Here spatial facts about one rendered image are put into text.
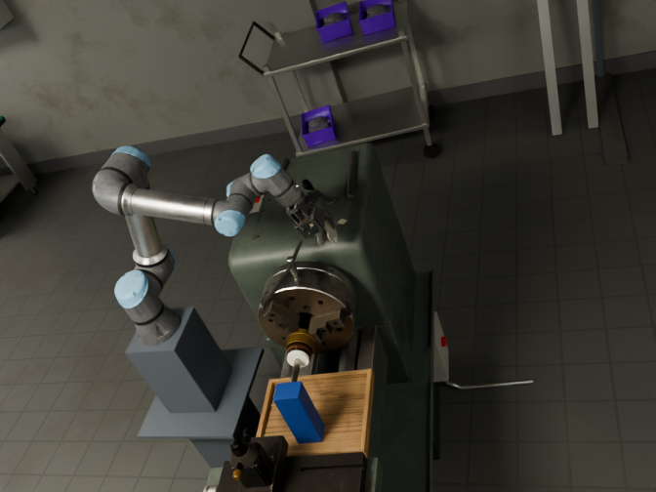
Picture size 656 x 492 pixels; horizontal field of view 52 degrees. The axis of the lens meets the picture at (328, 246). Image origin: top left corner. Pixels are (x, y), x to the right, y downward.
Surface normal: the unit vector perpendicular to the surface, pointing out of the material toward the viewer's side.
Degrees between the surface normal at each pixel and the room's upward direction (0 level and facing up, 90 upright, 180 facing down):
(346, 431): 0
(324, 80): 90
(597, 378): 0
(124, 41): 90
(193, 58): 90
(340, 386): 0
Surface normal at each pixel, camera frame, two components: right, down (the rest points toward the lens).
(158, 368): -0.19, 0.67
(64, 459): -0.30, -0.74
